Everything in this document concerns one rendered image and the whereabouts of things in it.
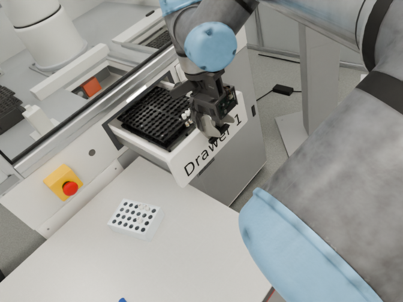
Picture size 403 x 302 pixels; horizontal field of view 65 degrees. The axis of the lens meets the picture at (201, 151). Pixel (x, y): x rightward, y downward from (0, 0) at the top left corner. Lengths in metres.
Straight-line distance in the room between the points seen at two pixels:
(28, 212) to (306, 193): 0.86
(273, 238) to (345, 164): 0.06
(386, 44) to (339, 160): 0.09
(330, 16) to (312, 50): 1.32
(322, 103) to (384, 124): 1.65
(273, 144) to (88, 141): 1.30
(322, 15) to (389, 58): 0.12
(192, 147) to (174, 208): 0.19
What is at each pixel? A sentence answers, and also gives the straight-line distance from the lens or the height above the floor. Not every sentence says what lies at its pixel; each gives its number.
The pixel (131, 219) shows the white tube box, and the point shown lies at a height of 0.78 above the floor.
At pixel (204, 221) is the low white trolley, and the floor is 0.76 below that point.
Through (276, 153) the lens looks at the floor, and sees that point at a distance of 1.96.
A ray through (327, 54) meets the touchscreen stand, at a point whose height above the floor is 0.56.
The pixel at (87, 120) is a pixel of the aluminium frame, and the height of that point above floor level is 0.97.
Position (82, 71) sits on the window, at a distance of 0.93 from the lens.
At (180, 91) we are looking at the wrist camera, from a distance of 0.74.
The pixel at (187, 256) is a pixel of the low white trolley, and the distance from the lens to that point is 0.79.
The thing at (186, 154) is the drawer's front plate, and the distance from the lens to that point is 0.78.
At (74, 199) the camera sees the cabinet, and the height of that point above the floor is 0.79.
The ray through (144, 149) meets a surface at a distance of 0.89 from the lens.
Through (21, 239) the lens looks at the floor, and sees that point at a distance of 2.33.
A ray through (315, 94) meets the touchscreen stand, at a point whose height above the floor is 0.35.
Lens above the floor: 1.44
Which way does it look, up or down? 43 degrees down
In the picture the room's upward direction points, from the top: 21 degrees counter-clockwise
